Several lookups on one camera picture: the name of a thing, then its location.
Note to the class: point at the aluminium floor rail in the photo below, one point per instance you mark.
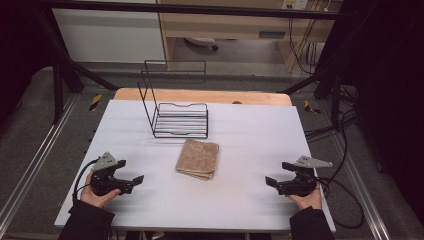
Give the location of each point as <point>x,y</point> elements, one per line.
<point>36,153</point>
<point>363,190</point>

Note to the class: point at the black metal frame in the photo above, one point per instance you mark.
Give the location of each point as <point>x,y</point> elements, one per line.
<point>200,9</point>

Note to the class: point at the light wooden desk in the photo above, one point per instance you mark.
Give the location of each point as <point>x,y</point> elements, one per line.
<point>233,25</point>

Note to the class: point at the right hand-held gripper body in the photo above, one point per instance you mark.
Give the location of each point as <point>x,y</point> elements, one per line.
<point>300,185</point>

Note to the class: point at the person's right hand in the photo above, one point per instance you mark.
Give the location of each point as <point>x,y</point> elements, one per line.
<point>310,201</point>

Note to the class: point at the dark curtain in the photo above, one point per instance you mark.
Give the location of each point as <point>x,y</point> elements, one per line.
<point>390,83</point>
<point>20,50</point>

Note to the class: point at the white cabinet panel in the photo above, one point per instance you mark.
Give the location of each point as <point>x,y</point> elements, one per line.
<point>106,36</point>

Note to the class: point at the person's left hand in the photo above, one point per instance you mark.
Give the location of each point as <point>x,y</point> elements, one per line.
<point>95,198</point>

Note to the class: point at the white table cover sheet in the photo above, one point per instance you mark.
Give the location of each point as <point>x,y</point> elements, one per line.
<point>240,150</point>

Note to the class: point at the brown towel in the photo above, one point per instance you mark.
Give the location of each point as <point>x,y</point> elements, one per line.
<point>198,158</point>

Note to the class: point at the white power strip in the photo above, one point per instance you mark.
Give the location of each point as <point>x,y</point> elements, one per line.
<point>295,4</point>

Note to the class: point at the office chair base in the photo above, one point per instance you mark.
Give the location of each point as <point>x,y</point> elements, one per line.
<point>201,41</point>

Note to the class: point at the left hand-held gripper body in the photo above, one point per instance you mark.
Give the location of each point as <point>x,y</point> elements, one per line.
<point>106,183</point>

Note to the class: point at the yellow black floor tape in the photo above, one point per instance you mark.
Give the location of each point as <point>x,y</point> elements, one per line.
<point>95,102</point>
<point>311,107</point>

